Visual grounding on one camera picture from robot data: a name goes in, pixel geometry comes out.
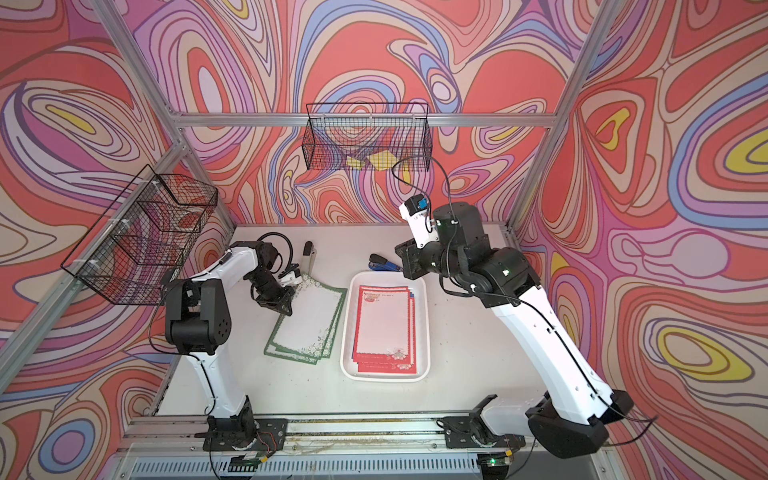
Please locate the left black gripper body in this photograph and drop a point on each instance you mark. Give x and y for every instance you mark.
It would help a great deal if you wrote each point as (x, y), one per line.
(272, 296)

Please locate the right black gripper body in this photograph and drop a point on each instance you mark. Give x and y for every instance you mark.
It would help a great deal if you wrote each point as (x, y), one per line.
(420, 262)

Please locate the red bordered stationery sheet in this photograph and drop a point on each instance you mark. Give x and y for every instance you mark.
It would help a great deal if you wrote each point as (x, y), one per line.
(384, 335)

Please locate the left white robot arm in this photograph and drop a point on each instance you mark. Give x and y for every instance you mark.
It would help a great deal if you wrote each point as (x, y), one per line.
(198, 323)

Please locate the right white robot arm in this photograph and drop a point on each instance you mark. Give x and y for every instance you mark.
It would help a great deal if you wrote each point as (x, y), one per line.
(572, 418)

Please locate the white plastic storage tray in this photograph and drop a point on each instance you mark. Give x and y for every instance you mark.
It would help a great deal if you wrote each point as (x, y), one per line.
(422, 334)

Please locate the blue black stapler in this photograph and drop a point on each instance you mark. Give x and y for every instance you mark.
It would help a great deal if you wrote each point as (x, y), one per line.
(380, 263)

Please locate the yellow sticky note large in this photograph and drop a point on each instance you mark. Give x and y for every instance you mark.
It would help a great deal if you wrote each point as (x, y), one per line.
(382, 160)

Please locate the yellow sticky note small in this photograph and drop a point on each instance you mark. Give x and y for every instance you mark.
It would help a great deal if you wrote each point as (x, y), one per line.
(354, 164)

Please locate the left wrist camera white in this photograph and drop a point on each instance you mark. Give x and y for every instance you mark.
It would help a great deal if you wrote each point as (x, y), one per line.
(290, 277)

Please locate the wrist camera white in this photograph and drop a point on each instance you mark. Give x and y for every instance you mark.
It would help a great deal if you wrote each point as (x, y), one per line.
(416, 211)
(290, 277)

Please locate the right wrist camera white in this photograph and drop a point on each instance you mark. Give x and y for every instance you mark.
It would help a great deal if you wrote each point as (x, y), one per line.
(416, 211)

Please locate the back black wire basket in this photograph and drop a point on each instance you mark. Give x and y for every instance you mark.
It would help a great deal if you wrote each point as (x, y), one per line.
(335, 130)

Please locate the black wire basket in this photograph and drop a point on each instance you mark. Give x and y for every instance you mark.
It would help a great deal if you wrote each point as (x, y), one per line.
(335, 130)
(140, 243)

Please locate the left black wire basket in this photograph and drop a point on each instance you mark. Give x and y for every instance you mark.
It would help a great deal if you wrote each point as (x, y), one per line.
(140, 243)

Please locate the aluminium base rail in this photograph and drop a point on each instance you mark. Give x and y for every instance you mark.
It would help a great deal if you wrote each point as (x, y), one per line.
(346, 446)

